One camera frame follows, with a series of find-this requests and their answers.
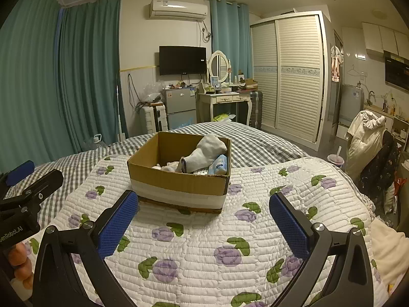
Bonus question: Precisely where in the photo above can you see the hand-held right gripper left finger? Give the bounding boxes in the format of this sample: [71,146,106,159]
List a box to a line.
[33,190,140,307]

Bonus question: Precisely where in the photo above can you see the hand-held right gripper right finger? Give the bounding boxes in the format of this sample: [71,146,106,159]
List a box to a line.
[268,192,375,307]

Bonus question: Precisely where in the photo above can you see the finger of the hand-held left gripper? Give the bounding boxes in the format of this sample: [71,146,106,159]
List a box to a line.
[0,160,36,188]
[0,169,64,213]

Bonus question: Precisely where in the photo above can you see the cardboard box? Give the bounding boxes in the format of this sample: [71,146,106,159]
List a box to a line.
[127,131,232,214]

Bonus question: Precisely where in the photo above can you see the cream cloth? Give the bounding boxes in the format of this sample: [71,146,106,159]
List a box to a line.
[153,161,180,172]

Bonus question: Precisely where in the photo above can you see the blue tissue packet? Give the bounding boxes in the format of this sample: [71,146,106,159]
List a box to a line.
[207,154,229,176]

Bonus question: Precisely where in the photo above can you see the white sock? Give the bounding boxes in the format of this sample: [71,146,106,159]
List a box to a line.
[180,134,228,174]

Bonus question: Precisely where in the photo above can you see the person's left hand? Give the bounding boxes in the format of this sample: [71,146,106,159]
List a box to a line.
[7,241,35,290]

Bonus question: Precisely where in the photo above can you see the clear plastic water jug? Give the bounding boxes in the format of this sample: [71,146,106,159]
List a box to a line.
[84,133,108,151]

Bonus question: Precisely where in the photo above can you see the quilted floral blanket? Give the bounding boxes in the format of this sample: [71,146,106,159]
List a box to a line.
[24,155,389,307]

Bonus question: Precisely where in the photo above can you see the pink cup with straw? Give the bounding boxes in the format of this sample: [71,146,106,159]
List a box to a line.
[326,146,345,171]

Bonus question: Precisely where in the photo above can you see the wide teal curtain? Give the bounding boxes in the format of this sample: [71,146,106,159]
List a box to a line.
[0,0,65,171]

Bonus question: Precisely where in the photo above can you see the dark patterned garment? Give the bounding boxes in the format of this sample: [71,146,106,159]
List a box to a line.
[359,131,401,215]

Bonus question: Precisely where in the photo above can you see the cream fleece blanket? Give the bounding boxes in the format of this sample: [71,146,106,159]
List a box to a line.
[371,217,409,295]

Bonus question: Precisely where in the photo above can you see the white suitcase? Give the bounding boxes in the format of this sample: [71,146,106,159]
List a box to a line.
[141,103,169,134]

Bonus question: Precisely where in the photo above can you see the white jacket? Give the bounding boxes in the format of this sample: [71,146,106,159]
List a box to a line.
[346,110,388,183]

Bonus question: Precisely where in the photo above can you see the narrow teal curtain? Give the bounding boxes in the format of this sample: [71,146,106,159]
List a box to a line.
[58,0,129,155]

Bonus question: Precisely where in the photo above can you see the orange plastic bag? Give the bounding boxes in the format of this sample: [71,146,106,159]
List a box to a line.
[394,179,408,199]

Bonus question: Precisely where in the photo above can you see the dark suitcase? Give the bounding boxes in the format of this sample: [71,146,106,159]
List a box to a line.
[247,90,264,129]

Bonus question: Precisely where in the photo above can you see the silver mini fridge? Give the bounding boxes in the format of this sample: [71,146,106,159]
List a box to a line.
[161,87,198,131]

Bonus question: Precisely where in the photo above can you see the clear plastic bag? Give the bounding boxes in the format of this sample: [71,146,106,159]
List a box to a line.
[142,81,164,104]

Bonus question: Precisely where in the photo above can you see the cream dressing table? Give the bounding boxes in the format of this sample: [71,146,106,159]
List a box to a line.
[198,90,252,125]

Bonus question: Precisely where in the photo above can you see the white slatted wardrobe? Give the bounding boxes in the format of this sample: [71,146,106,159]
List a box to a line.
[250,11,332,151]

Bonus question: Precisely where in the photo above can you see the pile of small boxes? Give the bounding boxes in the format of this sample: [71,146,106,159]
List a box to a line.
[235,77,259,92]

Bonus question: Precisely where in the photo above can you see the kitchen shelf with bottles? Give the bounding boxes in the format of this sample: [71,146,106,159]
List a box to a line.
[364,91,409,153]

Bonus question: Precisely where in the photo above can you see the hanging pink clothes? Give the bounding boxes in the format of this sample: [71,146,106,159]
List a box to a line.
[330,45,345,82]

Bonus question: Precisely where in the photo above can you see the white oval mirror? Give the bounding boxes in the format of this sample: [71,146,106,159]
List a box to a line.
[207,50,231,84]

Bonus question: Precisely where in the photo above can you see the black range hood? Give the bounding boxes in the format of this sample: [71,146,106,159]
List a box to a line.
[383,50,409,91]

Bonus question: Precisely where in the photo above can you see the light blue curtain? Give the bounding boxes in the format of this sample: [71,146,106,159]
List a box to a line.
[211,0,255,83]

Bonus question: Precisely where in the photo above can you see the white air conditioner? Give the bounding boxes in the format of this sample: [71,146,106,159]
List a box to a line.
[147,0,210,21]

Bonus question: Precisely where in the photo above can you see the white mop handle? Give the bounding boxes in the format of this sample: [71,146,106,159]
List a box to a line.
[115,73,124,143]

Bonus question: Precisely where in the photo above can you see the black wall cable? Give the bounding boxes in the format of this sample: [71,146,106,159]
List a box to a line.
[128,73,142,107]

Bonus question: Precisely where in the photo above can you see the black wall television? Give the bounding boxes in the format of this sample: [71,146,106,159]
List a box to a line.
[159,46,207,76]

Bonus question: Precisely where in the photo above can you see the white kitchen wall cabinets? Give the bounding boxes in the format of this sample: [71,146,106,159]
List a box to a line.
[362,22,409,59]

